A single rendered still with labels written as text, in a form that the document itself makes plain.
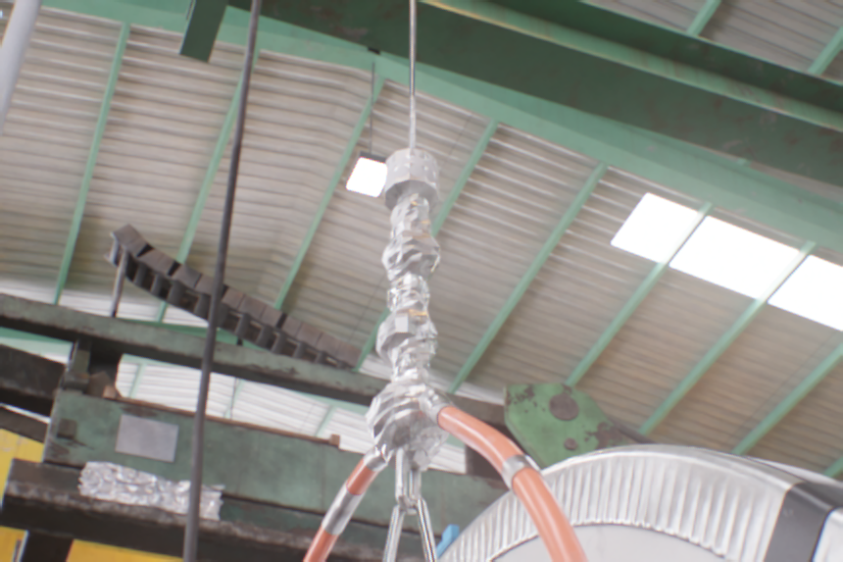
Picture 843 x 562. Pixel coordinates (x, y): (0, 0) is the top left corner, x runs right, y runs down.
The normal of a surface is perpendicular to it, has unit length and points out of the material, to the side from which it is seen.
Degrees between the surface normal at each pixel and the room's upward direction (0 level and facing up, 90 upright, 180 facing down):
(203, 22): 180
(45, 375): 90
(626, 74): 180
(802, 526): 88
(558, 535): 65
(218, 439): 90
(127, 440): 90
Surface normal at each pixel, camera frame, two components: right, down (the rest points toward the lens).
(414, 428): 0.30, -0.01
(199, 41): 0.00, 0.76
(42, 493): 0.36, -0.61
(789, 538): -0.92, -0.27
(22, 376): 0.57, -0.54
